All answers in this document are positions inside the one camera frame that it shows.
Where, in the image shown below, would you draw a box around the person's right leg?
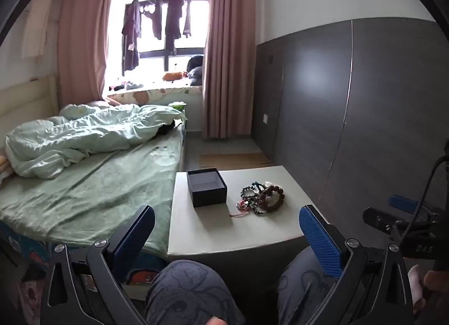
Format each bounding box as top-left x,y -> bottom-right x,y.
277,246 -> 351,325

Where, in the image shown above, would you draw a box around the black cable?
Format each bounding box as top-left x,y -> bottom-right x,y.
407,158 -> 448,238

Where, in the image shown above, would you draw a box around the cardboard sheet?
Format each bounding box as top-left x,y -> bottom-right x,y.
199,153 -> 272,169

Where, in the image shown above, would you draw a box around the light green duvet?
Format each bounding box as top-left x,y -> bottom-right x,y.
5,103 -> 188,180

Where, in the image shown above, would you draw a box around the black jewelry box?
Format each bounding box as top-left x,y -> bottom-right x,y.
187,168 -> 228,208

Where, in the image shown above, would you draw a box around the person's knees in grey trousers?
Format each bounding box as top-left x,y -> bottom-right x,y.
145,260 -> 246,325

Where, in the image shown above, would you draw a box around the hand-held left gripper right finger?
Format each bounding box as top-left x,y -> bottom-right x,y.
298,205 -> 418,325

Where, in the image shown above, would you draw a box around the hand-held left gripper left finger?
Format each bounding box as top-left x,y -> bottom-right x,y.
40,205 -> 157,325

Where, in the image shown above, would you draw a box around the dark hanging top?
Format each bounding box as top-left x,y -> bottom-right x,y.
149,0 -> 164,40

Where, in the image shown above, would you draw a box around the beige headboard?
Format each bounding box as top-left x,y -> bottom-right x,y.
0,75 -> 58,129

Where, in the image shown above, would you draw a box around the pink curtain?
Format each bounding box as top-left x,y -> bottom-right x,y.
58,0 -> 118,105
201,0 -> 265,140

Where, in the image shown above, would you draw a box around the white low table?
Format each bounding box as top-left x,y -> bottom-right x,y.
168,165 -> 328,266

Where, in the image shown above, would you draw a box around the dark hanging garment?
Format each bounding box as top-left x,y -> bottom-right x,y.
182,0 -> 193,38

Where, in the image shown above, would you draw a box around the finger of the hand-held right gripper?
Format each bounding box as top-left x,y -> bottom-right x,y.
363,207 -> 406,237
389,195 -> 428,214

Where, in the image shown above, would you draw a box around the dark hanging trousers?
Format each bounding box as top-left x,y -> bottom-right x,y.
164,0 -> 185,56

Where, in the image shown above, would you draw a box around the person's right hand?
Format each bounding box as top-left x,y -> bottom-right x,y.
423,269 -> 449,296

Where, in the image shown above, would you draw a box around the dark framed window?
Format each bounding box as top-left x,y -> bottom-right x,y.
105,0 -> 213,94

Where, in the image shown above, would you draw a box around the pile of bead bracelets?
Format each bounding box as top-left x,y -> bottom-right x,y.
230,181 -> 285,218

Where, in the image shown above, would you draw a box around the printed window seat cushion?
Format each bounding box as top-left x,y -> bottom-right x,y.
107,87 -> 202,105

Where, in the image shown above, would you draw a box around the bed with green sheet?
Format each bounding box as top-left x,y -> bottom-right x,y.
0,115 -> 188,298

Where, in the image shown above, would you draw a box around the dark pillow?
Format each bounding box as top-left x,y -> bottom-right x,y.
186,55 -> 204,87

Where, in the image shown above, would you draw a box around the grey wood wall panel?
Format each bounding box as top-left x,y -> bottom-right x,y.
251,18 -> 449,227

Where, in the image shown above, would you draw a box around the purple hanging shirt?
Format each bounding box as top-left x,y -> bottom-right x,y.
122,0 -> 141,71

